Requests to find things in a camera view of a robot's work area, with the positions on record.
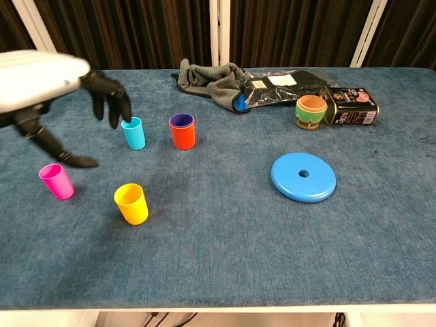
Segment yellow plastic cup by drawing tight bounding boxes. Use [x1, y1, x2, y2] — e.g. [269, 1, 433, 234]
[113, 183, 150, 225]

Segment cyan plastic cup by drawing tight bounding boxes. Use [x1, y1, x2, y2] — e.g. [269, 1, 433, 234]
[121, 116, 146, 151]

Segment grey crumpled cloth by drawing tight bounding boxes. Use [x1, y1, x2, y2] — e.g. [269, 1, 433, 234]
[170, 58, 251, 115]

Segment dark pleated curtain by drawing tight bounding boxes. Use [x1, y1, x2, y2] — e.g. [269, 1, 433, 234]
[0, 0, 436, 72]

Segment white vertical frame post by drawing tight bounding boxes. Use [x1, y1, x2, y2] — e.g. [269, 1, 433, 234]
[208, 0, 231, 67]

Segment black rectangular tin can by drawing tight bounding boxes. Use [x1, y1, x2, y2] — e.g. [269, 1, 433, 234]
[320, 85, 380, 127]

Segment blue disc with hole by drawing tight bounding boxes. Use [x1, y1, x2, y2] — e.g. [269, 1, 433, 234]
[270, 152, 337, 204]

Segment blue velvet table cover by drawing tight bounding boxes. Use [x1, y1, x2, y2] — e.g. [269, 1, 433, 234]
[0, 67, 436, 311]

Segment orange plastic cup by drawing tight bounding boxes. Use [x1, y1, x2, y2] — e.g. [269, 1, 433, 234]
[168, 113, 197, 151]

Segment purple plastic cup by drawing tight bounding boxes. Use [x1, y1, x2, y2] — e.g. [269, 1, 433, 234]
[170, 113, 194, 129]

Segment pink plastic cup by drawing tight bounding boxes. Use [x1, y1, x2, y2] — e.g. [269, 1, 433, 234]
[37, 163, 75, 201]

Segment white slanted frame beam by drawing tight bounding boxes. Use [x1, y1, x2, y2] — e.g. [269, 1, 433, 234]
[350, 0, 389, 67]
[12, 0, 65, 71]

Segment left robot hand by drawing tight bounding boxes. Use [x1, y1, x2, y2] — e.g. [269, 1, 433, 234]
[0, 50, 133, 168]

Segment black socks in plastic bag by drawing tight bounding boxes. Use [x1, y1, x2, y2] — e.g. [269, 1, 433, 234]
[238, 67, 340, 112]

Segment green and orange wooden cup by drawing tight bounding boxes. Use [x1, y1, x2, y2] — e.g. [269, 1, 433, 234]
[294, 95, 328, 131]

